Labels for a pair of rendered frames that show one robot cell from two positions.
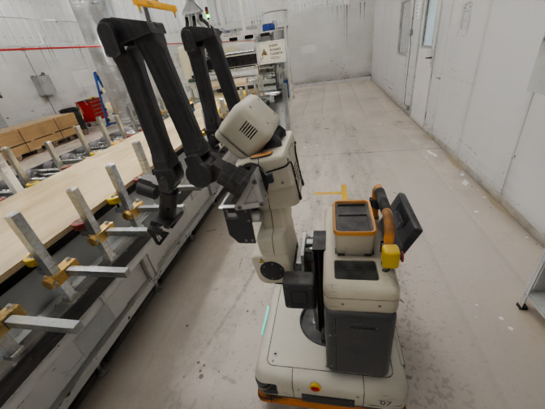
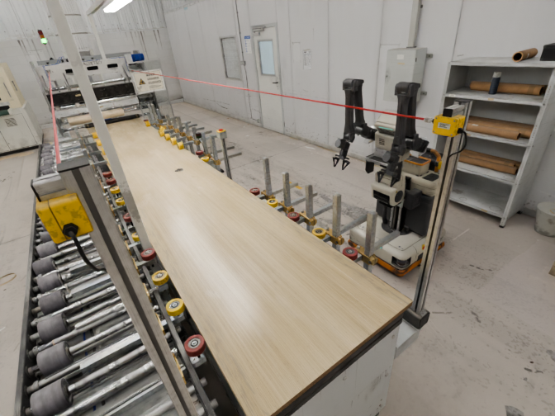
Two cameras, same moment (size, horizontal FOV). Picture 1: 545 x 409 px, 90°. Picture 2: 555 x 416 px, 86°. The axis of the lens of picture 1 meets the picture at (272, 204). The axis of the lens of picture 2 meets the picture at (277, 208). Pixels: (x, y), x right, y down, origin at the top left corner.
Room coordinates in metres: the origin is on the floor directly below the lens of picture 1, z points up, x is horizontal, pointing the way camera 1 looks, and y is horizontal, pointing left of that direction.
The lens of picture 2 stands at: (0.11, 2.22, 1.94)
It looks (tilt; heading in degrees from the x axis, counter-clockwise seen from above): 30 degrees down; 314
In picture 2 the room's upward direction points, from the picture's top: 6 degrees counter-clockwise
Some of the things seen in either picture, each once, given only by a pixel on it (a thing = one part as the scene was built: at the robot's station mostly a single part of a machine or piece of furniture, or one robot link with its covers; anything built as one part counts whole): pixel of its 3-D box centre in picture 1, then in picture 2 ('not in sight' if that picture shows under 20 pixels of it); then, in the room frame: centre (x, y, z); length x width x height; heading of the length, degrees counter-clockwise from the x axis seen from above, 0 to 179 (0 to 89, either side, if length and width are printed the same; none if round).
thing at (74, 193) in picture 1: (96, 232); (310, 216); (1.13, 0.86, 0.87); 0.04 x 0.04 x 0.48; 76
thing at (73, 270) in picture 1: (83, 271); (342, 229); (0.90, 0.82, 0.82); 0.43 x 0.03 x 0.04; 76
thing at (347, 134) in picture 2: (205, 91); (349, 111); (1.22, 0.20, 1.40); 0.11 x 0.06 x 0.43; 166
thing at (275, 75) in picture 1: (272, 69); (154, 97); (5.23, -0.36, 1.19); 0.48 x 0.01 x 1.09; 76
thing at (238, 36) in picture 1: (242, 85); (110, 117); (5.76, 0.25, 0.95); 1.65 x 0.70 x 1.90; 76
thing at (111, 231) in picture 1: (120, 232); (316, 213); (1.15, 0.76, 0.84); 0.43 x 0.03 x 0.04; 76
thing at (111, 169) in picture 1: (127, 204); (287, 202); (1.37, 0.80, 0.87); 0.04 x 0.04 x 0.48; 76
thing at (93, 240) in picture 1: (101, 234); (307, 218); (1.15, 0.85, 0.84); 0.14 x 0.06 x 0.05; 166
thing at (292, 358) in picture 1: (328, 334); (396, 237); (0.90, -0.19, 0.16); 0.67 x 0.64 x 0.25; 76
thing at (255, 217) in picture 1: (249, 202); (384, 164); (0.97, 0.09, 0.99); 0.28 x 0.16 x 0.22; 166
